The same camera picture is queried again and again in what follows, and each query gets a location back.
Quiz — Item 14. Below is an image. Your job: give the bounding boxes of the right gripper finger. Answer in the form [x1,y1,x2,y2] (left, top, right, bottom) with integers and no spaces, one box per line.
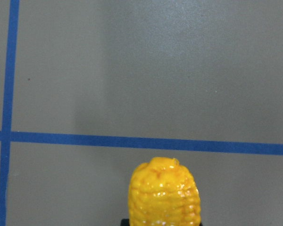
[121,218,130,226]

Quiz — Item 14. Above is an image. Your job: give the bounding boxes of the yellow plastic corn cob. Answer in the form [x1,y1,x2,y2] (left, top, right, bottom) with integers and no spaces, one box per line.
[128,157,201,226]

